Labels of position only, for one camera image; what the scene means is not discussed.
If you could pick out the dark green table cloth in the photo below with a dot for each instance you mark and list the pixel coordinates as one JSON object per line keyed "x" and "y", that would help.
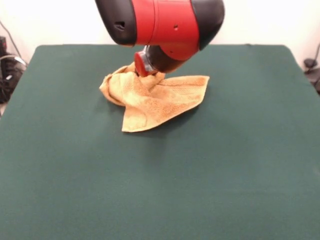
{"x": 75, "y": 175}

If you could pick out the orange terry towel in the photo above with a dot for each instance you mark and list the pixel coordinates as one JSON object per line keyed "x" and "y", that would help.
{"x": 162, "y": 105}

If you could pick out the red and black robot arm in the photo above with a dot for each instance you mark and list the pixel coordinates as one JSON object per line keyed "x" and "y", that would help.
{"x": 175, "y": 25}

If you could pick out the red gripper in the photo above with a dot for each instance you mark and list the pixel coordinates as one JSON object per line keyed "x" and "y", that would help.
{"x": 140, "y": 63}

